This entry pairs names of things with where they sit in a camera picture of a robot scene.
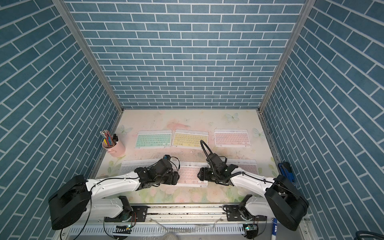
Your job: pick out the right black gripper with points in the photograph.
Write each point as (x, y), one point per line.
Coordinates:
(204, 175)

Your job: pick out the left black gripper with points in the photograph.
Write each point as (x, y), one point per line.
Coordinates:
(171, 178)

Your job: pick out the pink keyboard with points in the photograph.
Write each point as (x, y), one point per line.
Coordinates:
(232, 138)
(246, 165)
(188, 173)

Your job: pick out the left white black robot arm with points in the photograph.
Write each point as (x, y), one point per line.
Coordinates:
(102, 198)

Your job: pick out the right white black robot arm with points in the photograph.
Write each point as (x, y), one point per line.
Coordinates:
(282, 200)

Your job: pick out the white key keyboard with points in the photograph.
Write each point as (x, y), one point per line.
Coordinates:
(130, 165)

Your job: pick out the green key keyboard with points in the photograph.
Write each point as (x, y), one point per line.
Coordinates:
(154, 139)

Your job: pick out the yellow key keyboard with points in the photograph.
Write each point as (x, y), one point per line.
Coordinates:
(189, 139)

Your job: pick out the pink pen cup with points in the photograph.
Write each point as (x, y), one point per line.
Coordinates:
(116, 151)

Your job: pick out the coloured pens bundle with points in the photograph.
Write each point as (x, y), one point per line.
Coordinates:
(109, 140)

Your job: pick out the blue stapler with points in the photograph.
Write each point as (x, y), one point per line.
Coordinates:
(286, 170)

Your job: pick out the blue white marker pen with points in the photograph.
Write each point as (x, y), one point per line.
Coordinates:
(274, 229)

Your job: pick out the aluminium front rail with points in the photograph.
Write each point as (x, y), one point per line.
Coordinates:
(165, 213)

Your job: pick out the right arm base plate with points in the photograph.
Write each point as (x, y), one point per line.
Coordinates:
(235, 213)

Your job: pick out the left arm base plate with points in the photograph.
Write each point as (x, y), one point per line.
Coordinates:
(136, 214)

